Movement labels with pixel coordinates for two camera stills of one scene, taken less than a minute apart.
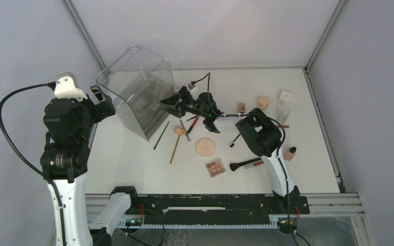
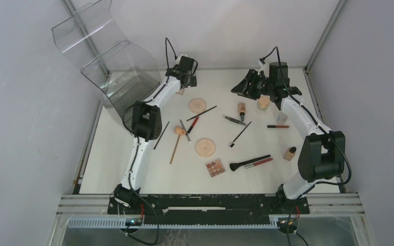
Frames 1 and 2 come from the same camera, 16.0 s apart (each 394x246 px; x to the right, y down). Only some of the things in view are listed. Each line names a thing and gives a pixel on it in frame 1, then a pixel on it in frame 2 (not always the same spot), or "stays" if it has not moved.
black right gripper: (173, 101) -> (242, 87)
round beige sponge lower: (205, 147) stays
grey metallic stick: (184, 130) stays
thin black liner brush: (192, 118) stays
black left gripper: (102, 109) -> (192, 82)
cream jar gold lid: (263, 102) stays
